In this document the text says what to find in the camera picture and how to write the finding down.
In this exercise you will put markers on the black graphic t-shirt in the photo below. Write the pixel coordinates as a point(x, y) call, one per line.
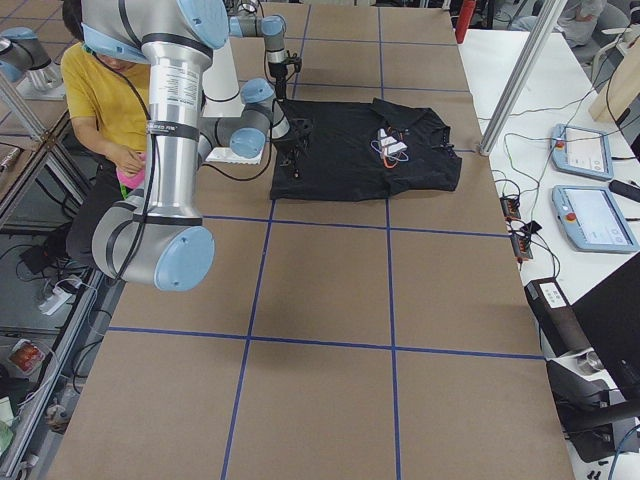
point(365, 151)

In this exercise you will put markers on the red cylinder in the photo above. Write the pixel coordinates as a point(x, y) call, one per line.
point(465, 15)

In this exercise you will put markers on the brown paper table cover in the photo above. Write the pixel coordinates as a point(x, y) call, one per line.
point(375, 340)

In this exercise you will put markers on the person in yellow shirt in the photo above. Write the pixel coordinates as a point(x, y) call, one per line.
point(106, 98)

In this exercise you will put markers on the grey teach pendant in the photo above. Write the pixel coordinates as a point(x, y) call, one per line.
point(581, 151)
point(591, 220)

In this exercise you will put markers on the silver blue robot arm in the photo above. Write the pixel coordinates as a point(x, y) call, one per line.
point(247, 19)
point(156, 236)

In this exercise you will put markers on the white power strip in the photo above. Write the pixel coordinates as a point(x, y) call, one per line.
point(60, 294)

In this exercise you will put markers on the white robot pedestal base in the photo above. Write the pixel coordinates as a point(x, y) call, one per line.
point(222, 99)

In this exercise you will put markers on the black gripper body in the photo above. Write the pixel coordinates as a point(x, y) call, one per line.
point(289, 143)
point(280, 81)

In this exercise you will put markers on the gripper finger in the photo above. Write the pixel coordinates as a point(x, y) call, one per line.
point(299, 155)
point(289, 157)

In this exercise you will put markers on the tray of red fruit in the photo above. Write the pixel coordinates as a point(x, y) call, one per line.
point(27, 356)

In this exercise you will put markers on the black box device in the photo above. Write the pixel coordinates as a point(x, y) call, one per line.
point(558, 328)

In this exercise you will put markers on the aluminium frame post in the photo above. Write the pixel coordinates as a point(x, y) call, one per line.
point(536, 40)

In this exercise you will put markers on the near grey teach pendant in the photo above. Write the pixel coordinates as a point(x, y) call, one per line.
point(591, 220)

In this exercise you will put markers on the pink plush toy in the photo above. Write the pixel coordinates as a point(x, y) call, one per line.
point(132, 181)

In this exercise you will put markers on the black computer monitor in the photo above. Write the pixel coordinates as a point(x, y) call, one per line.
point(609, 317)

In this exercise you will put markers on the far grey teach pendant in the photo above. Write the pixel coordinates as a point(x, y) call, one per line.
point(581, 151)

